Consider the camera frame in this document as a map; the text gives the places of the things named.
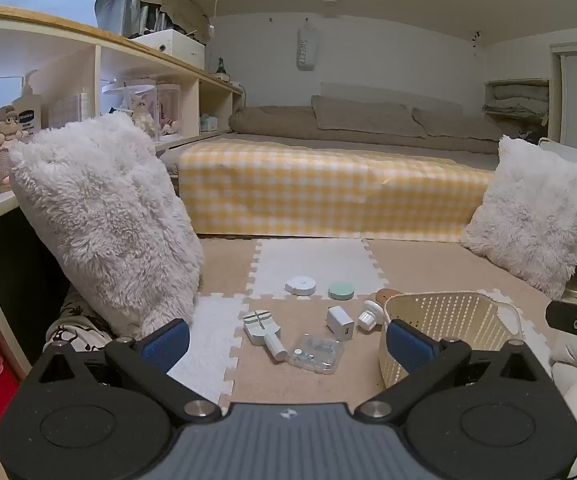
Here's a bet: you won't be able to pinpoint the white fluffy pillow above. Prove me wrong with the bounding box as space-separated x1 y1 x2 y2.
461 135 577 301
8 112 204 341

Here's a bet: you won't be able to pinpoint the white suction knob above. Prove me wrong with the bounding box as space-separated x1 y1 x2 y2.
357 300 385 332

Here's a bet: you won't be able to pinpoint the cream plastic basket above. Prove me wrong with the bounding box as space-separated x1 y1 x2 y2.
379 291 524 391

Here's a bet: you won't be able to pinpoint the hanging grey clothes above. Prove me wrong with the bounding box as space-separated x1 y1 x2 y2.
96 0 170 39

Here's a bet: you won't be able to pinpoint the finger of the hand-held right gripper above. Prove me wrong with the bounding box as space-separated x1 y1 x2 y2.
545 300 577 333

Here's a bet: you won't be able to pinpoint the clear case with red-haired doll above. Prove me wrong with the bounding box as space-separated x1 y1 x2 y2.
157 85 182 136

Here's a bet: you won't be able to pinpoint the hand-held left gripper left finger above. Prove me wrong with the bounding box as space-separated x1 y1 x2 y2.
27 318 222 423

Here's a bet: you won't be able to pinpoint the white hanging bag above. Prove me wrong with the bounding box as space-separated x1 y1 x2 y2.
297 22 319 72

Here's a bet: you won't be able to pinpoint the black and white printed cloth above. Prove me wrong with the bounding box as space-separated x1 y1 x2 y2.
43 287 116 357

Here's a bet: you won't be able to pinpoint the white round tape measure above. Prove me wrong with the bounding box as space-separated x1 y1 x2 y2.
284 276 318 297

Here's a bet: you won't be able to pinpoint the beige foam mat tile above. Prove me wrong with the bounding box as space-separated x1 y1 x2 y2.
366 237 564 311
221 294 388 407

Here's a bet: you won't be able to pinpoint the wooden shelf unit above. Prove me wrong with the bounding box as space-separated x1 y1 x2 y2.
0 2 245 376

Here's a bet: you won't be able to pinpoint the folded beige blankets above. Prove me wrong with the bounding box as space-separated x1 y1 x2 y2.
486 80 550 122

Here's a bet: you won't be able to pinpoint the white storage box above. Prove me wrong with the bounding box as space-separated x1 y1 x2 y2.
131 29 205 71

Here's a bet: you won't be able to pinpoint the white lotion pump bottle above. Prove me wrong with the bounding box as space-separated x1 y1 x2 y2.
12 71 44 136

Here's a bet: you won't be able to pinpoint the white charger plug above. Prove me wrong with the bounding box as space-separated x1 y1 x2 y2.
326 306 355 341

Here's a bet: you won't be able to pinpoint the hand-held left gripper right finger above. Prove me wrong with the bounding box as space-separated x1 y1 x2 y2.
355 320 553 423

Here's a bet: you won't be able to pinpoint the beige bed pillow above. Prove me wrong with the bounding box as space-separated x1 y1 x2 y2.
413 107 539 142
311 95 427 139

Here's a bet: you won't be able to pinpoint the clear case with cream doll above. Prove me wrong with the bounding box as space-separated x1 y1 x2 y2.
123 80 162 142

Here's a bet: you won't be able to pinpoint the beige bolster pillow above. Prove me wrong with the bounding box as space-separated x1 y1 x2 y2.
228 106 320 137

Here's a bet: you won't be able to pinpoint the yellow checkered mattress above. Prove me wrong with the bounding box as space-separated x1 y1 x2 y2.
176 137 509 241

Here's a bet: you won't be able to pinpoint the clear plastic case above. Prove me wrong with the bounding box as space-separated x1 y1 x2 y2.
287 332 344 375

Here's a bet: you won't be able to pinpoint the crochet doll figure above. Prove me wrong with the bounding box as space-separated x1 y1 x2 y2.
0 105 30 192

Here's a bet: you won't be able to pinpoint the pale green watch tool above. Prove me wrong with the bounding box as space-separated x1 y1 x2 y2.
242 310 288 361

